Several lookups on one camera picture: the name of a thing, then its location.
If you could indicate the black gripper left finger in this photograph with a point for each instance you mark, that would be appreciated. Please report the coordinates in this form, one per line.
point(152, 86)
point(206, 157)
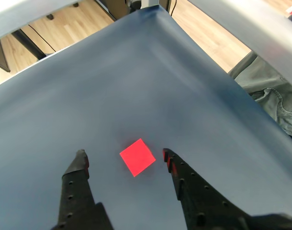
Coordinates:
point(74, 191)

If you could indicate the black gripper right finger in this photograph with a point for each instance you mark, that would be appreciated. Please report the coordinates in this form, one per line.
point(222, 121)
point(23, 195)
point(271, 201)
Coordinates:
point(201, 203)

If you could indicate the red cube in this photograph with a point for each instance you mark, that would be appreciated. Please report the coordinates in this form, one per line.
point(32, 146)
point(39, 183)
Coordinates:
point(137, 158)

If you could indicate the dark grey table mat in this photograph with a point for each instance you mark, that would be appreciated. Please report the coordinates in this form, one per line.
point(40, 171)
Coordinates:
point(136, 83)

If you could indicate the person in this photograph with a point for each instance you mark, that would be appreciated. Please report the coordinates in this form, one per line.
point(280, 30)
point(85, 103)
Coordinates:
point(261, 76)

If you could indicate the black furniture leg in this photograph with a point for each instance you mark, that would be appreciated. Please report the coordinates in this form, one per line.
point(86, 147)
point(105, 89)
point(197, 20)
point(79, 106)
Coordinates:
point(105, 9)
point(28, 44)

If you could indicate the grey metal frame bar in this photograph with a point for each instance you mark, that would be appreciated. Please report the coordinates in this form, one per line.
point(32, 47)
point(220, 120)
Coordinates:
point(256, 28)
point(21, 16)

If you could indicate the grey metal post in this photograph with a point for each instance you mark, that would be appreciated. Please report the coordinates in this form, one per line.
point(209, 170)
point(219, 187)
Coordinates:
point(149, 3)

